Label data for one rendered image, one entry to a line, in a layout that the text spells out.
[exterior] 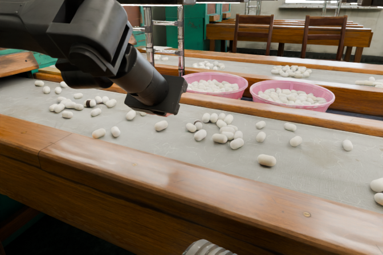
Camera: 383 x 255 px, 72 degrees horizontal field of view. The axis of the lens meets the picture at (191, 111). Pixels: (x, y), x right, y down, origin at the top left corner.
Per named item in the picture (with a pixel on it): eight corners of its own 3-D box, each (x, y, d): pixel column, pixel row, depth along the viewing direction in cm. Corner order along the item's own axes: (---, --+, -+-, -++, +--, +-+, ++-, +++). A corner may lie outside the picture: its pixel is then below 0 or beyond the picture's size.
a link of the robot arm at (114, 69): (85, 50, 28) (110, -6, 31) (9, 56, 32) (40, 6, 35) (138, 106, 37) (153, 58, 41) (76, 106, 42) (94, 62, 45)
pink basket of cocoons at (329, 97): (329, 142, 75) (337, 111, 72) (239, 124, 86) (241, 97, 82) (328, 109, 98) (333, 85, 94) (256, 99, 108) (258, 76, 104)
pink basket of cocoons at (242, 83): (251, 119, 89) (253, 93, 86) (172, 118, 91) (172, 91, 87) (241, 94, 114) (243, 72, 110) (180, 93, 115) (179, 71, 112)
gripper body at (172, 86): (140, 75, 49) (117, 54, 43) (188, 81, 45) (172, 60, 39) (128, 107, 48) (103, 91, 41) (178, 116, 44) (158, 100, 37)
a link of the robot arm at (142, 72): (127, 74, 33) (137, 36, 35) (84, 76, 35) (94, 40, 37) (153, 95, 39) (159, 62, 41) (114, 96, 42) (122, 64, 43)
